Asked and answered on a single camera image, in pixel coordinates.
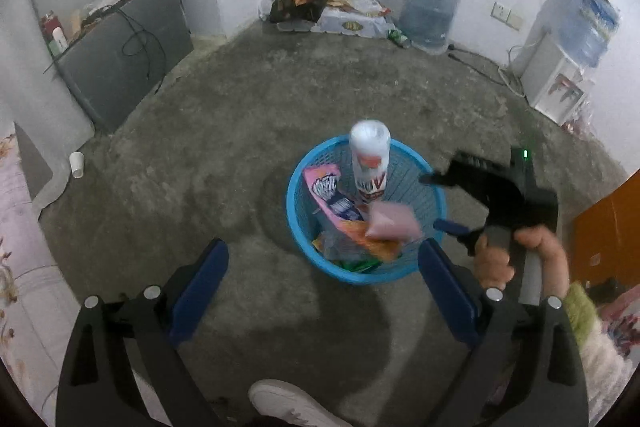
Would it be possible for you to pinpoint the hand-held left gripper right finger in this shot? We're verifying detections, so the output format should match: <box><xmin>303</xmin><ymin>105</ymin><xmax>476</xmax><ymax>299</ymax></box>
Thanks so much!
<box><xmin>418</xmin><ymin>238</ymin><xmax>590</xmax><ymax>427</ymax></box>

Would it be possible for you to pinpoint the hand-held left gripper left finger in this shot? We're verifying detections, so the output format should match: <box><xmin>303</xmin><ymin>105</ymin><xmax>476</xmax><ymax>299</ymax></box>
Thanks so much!
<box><xmin>55</xmin><ymin>237</ymin><xmax>230</xmax><ymax>427</ymax></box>

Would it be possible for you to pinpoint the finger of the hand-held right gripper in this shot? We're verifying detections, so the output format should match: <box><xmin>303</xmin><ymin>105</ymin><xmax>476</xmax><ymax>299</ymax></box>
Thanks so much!
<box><xmin>432</xmin><ymin>218</ymin><xmax>488</xmax><ymax>259</ymax></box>
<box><xmin>419</xmin><ymin>152</ymin><xmax>482</xmax><ymax>194</ymax></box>

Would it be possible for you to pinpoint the red pink snack packet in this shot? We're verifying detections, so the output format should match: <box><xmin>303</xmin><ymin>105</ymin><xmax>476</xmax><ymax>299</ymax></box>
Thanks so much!
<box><xmin>364</xmin><ymin>202</ymin><xmax>423</xmax><ymax>242</ymax></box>

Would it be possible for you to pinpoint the white strawberry print bottle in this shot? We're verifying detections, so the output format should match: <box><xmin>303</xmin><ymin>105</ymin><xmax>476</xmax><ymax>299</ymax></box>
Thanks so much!
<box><xmin>349</xmin><ymin>119</ymin><xmax>392</xmax><ymax>205</ymax></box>

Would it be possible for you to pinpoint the green snack bag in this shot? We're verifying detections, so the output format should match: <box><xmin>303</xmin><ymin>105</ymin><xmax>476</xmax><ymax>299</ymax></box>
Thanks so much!
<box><xmin>335</xmin><ymin>257</ymin><xmax>381</xmax><ymax>275</ymax></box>

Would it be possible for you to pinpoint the blue plastic wastebasket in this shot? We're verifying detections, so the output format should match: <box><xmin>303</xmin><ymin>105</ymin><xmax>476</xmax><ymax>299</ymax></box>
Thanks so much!
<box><xmin>286</xmin><ymin>135</ymin><xmax>447</xmax><ymax>285</ymax></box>

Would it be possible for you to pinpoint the pink biscuit packet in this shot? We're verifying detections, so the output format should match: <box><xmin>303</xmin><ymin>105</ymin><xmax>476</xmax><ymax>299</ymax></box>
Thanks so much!
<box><xmin>303</xmin><ymin>164</ymin><xmax>403</xmax><ymax>264</ymax></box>

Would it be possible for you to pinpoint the person's right hand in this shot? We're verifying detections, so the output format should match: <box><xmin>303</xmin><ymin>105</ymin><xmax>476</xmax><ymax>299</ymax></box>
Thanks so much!
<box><xmin>472</xmin><ymin>226</ymin><xmax>571</xmax><ymax>300</ymax></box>

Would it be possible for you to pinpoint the orange wooden stool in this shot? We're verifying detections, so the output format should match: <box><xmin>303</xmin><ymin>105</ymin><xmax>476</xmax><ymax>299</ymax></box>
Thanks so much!
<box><xmin>572</xmin><ymin>169</ymin><xmax>640</xmax><ymax>290</ymax></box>

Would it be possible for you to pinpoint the clear plastic bag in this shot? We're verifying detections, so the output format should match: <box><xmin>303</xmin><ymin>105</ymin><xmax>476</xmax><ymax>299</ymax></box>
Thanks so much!
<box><xmin>562</xmin><ymin>102</ymin><xmax>597</xmax><ymax>138</ymax></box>

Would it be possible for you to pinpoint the white water dispenser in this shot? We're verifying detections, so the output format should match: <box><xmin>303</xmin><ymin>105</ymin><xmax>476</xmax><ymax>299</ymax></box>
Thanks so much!
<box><xmin>520</xmin><ymin>32</ymin><xmax>596</xmax><ymax>125</ymax></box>

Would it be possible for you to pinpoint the white shoe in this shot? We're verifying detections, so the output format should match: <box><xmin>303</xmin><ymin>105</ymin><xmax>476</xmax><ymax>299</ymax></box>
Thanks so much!
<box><xmin>248</xmin><ymin>379</ymin><xmax>341</xmax><ymax>427</ymax></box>

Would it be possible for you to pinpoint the pink printed cloth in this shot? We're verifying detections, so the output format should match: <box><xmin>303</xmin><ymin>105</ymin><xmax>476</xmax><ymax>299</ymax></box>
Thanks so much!
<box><xmin>597</xmin><ymin>294</ymin><xmax>640</xmax><ymax>358</ymax></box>

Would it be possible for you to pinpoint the white printed sack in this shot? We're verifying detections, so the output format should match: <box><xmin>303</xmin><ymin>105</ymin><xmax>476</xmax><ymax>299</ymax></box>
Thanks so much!
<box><xmin>315</xmin><ymin>0</ymin><xmax>393</xmax><ymax>38</ymax></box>

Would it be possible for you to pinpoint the blue dispenser water jug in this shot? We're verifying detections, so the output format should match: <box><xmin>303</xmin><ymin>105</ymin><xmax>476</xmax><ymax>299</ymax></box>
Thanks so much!
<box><xmin>555</xmin><ymin>0</ymin><xmax>621</xmax><ymax>68</ymax></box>

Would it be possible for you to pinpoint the dark snack bag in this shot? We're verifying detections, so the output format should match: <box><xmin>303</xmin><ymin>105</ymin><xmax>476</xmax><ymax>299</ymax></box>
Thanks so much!
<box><xmin>269</xmin><ymin>0</ymin><xmax>331</xmax><ymax>25</ymax></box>

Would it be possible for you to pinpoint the grey cabinet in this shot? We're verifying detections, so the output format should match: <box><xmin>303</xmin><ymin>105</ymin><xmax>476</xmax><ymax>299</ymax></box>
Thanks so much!
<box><xmin>42</xmin><ymin>0</ymin><xmax>195</xmax><ymax>135</ymax></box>

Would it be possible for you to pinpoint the white curtain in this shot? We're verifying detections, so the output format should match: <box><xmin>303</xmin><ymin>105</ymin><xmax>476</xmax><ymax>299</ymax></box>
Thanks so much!
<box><xmin>0</xmin><ymin>0</ymin><xmax>96</xmax><ymax>152</ymax></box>

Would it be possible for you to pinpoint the black floor cable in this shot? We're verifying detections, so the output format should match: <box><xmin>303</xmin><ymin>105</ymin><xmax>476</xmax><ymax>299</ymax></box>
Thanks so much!
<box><xmin>446</xmin><ymin>44</ymin><xmax>506</xmax><ymax>75</ymax></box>

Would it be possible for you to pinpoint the wall outlet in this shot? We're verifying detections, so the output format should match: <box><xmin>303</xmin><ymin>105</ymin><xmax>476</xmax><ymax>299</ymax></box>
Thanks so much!
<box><xmin>490</xmin><ymin>1</ymin><xmax>523</xmax><ymax>30</ymax></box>

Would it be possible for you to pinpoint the black cabinet cable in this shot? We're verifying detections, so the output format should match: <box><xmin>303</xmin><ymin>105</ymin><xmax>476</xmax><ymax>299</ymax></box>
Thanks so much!
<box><xmin>119</xmin><ymin>9</ymin><xmax>167</xmax><ymax>95</ymax></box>

